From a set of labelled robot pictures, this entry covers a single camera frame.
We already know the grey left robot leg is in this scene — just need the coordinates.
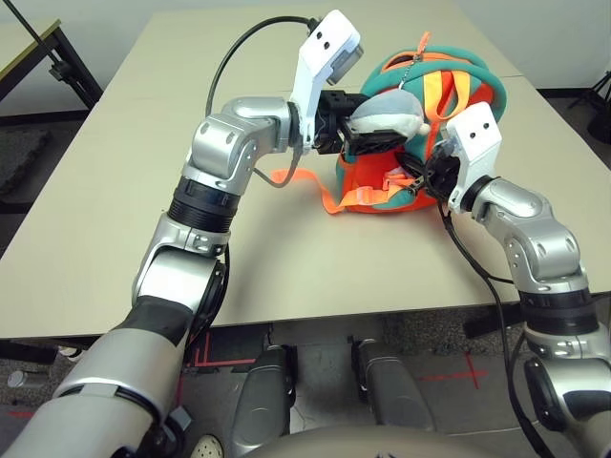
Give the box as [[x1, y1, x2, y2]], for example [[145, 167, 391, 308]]
[[228, 343, 297, 454]]

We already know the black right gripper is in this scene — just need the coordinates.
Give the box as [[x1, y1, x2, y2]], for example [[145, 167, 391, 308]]
[[395, 152, 460, 199]]

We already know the orange and teal backpack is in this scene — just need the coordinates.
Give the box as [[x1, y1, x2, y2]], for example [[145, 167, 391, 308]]
[[271, 31, 508, 216]]

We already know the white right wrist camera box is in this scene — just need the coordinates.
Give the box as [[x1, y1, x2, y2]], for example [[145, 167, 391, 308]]
[[438, 100, 502, 216]]

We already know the black table foot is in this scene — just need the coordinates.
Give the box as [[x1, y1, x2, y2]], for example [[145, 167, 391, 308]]
[[462, 304, 524, 340], [0, 336, 63, 366]]

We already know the black tripod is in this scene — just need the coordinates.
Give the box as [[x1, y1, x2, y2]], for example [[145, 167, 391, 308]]
[[570, 70, 611, 111]]

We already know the grey plush shark toy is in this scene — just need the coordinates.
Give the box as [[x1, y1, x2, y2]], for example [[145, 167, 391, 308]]
[[344, 90, 431, 139]]

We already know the grey right robot leg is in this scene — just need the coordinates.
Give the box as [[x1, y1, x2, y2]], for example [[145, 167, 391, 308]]
[[350, 336, 433, 433]]

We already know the black round bag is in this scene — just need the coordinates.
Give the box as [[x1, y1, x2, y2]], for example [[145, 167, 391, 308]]
[[586, 107, 611, 142]]

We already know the black framed side table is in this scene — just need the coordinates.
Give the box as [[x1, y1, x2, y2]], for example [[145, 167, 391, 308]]
[[0, 18, 104, 128]]

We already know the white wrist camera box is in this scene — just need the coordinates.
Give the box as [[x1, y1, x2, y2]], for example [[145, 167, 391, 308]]
[[285, 10, 367, 152], [438, 100, 502, 216]]

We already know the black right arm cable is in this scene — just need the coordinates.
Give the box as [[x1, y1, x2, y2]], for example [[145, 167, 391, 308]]
[[438, 199, 550, 458]]

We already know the white perforated shoe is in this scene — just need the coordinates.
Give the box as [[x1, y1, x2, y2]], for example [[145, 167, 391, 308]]
[[193, 431, 224, 458]]

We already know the grey robot leg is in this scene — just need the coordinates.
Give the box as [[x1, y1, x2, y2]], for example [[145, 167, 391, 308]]
[[350, 336, 433, 433], [228, 343, 297, 454]]

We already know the black foam floor mat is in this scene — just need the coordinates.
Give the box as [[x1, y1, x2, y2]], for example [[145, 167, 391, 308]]
[[0, 128, 53, 195]]

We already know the black clamp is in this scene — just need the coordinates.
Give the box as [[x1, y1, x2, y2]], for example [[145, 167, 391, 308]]
[[47, 59, 73, 83]]

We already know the white floor cable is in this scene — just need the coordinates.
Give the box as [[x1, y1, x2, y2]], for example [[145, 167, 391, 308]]
[[448, 424, 524, 438]]

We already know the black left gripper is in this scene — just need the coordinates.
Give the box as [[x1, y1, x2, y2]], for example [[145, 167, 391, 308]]
[[314, 89, 407, 156]]

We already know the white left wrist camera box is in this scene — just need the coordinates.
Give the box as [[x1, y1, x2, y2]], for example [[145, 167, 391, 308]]
[[285, 10, 367, 152]]

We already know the beige robot torso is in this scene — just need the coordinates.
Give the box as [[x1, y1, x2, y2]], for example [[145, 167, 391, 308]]
[[260, 424, 478, 458]]

